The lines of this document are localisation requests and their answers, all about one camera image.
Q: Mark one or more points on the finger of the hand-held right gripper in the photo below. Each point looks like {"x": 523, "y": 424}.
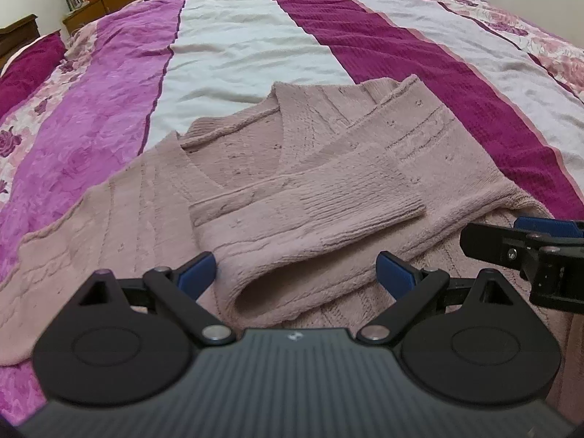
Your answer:
{"x": 547, "y": 228}
{"x": 492, "y": 242}

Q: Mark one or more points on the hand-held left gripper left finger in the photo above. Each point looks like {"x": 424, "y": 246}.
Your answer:
{"x": 197, "y": 270}

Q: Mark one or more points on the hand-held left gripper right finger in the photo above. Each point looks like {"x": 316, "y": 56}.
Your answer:
{"x": 396, "y": 273}

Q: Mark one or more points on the pink knitted sweater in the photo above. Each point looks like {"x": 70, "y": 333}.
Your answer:
{"x": 292, "y": 191}

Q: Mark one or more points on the striped floral bedspread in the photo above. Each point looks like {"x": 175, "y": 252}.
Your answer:
{"x": 273, "y": 32}

